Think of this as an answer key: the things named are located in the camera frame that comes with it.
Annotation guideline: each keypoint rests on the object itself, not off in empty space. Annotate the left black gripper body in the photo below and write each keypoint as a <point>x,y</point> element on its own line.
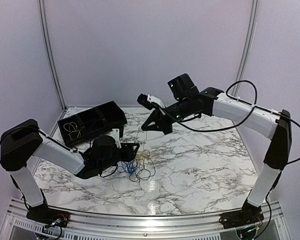
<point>108,163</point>

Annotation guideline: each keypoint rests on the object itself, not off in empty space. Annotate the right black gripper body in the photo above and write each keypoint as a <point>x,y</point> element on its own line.
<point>185,108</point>

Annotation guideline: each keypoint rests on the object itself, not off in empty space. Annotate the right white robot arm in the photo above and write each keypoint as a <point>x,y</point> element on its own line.
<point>273,125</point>

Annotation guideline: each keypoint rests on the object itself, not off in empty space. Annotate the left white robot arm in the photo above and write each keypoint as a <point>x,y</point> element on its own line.
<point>26,140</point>

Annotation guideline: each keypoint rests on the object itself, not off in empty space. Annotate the black three-compartment bin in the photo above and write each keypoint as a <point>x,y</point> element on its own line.
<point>91,123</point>

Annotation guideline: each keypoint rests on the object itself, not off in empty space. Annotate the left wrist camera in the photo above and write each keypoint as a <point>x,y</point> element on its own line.
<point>115,134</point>

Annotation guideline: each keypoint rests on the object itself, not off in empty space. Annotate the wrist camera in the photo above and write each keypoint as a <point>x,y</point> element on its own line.
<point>115,134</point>
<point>150,102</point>

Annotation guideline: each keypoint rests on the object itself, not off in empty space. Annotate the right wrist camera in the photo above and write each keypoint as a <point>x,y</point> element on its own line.
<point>150,102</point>

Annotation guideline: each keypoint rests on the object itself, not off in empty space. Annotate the right aluminium frame post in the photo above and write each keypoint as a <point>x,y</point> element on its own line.
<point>252,23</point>

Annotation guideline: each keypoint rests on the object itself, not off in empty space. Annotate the aluminium frame post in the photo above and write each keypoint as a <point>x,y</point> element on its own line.
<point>49,53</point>
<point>252,23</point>

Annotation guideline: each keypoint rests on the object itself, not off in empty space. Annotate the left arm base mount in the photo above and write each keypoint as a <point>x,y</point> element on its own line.
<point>49,216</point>

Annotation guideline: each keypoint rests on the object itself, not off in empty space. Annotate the aluminium front rail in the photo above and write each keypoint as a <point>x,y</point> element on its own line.
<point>98,226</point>

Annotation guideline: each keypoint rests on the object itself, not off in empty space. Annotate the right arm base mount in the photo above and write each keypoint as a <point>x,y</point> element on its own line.
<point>237,219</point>

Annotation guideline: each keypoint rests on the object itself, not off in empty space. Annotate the left aluminium frame post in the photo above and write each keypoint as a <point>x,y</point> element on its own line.
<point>49,53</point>

